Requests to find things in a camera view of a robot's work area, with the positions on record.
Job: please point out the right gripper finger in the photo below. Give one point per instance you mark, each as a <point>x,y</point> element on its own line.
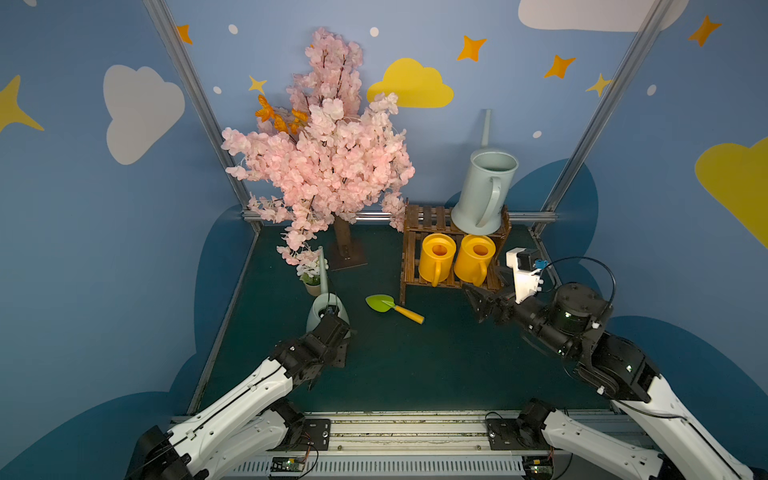
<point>484,313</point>
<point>473,291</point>

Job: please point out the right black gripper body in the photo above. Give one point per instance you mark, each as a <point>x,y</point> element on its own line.
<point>501,309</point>

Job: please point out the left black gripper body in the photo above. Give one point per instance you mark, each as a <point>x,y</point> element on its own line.
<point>334,330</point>

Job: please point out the yellow watering can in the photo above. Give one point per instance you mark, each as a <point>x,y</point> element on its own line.
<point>473,260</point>
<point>436,258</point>

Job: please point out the sage green watering can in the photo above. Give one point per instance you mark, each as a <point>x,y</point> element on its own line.
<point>326,302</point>

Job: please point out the pale blue watering can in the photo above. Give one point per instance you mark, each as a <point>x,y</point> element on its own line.
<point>486,185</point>

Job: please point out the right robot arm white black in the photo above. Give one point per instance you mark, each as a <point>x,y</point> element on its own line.
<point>622,373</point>

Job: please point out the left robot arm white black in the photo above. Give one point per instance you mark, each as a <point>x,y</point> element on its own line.
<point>252,417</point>

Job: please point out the green yellow toy shovel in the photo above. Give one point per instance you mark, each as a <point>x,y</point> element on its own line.
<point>383,303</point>

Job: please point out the small potted white flowers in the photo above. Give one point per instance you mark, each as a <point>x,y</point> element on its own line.
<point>310,276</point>

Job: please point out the pink blossom artificial tree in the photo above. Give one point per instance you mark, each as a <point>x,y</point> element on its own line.
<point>329,156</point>

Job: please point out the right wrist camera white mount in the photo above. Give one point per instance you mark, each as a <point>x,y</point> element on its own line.
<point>527,265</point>

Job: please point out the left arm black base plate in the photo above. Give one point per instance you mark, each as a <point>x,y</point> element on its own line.
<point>310,432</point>

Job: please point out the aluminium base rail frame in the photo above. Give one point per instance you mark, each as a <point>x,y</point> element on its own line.
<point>403,444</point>

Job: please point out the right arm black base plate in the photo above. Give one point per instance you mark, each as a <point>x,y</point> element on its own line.
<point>513,434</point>

